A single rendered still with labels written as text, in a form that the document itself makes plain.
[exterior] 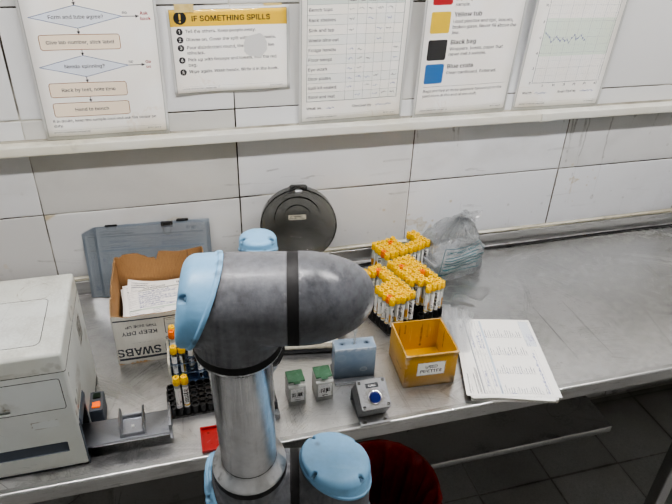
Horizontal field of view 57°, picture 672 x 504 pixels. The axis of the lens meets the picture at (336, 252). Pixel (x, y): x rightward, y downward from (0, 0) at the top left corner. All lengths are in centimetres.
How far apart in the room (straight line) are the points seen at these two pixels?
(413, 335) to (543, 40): 91
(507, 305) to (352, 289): 117
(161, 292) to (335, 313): 109
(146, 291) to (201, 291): 107
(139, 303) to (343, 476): 89
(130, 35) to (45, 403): 85
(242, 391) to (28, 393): 57
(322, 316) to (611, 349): 121
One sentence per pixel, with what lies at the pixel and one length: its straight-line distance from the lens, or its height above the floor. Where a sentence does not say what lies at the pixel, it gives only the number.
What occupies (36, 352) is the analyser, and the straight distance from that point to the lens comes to 125.
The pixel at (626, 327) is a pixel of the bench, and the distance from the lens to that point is 191.
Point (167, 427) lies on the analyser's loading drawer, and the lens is 141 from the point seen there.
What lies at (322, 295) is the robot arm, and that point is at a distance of 70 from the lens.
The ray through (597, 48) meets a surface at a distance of 205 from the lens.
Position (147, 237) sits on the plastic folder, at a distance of 180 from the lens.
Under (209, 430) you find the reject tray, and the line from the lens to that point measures 144.
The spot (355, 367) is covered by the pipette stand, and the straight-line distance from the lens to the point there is 151.
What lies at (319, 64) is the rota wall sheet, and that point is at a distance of 168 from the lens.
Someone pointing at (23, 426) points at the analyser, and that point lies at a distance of 136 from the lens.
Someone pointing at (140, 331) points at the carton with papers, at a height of 97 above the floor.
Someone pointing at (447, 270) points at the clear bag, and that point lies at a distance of 189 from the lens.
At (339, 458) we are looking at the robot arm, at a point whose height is 113.
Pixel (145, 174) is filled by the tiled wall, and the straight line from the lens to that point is 174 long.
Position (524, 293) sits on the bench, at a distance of 193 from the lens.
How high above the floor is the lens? 193
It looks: 31 degrees down
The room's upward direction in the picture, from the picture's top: 2 degrees clockwise
